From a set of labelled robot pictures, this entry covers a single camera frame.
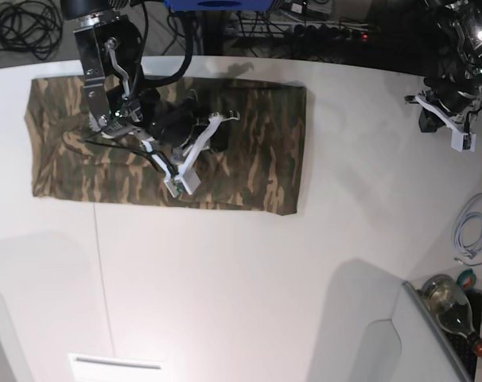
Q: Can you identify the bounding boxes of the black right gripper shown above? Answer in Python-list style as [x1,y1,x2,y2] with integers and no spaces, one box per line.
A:
[139,89,240,175]

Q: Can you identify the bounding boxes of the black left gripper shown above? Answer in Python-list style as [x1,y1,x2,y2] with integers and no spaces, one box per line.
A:
[404,77,482,134]

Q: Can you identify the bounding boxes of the camouflage t-shirt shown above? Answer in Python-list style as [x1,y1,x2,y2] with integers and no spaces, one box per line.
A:
[25,76,307,216]

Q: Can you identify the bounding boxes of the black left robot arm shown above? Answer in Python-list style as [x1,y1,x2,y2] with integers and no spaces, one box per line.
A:
[418,1,482,134]

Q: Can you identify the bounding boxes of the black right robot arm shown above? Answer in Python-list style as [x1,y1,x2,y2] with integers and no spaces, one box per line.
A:
[60,1,234,177]

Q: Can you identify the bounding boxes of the green tape roll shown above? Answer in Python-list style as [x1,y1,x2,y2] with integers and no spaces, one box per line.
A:
[457,268,477,291]

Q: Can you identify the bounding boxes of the black power strip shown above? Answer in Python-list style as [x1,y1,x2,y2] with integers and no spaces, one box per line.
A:
[290,24,370,43]

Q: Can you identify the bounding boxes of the blue box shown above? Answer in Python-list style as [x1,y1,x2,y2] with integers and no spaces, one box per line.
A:
[164,0,285,12]

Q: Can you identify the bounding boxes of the clear glass bottle red cap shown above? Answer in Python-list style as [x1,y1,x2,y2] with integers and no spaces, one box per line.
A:
[421,275,482,357]

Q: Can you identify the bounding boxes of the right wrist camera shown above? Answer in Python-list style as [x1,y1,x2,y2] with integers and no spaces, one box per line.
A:
[164,170,201,197]

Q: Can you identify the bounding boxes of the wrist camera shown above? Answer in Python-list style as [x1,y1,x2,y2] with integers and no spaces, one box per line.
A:
[451,130,476,152]
[164,170,201,197]

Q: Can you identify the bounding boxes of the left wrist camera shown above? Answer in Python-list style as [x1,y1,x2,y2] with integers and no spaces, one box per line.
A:
[451,130,476,152]

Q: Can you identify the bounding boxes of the white coiled cable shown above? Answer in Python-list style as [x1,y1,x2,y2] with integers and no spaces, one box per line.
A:
[452,188,482,267]

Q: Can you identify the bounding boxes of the black coiled cable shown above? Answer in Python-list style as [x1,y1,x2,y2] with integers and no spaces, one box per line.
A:
[0,0,65,61]

